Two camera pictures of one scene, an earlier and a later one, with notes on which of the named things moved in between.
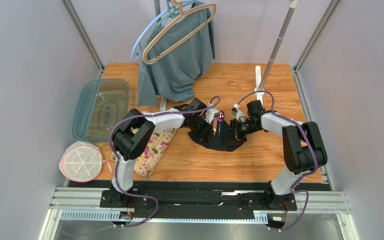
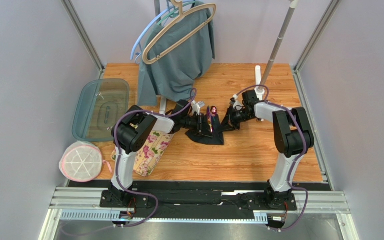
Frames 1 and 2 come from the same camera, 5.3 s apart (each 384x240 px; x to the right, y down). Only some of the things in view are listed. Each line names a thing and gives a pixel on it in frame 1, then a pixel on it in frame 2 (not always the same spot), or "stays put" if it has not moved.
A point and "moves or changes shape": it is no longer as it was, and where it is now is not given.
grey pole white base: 260,85 stays put
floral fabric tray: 158,145 stays put
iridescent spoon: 220,118 moves or changes shape
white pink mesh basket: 82,162 stays put
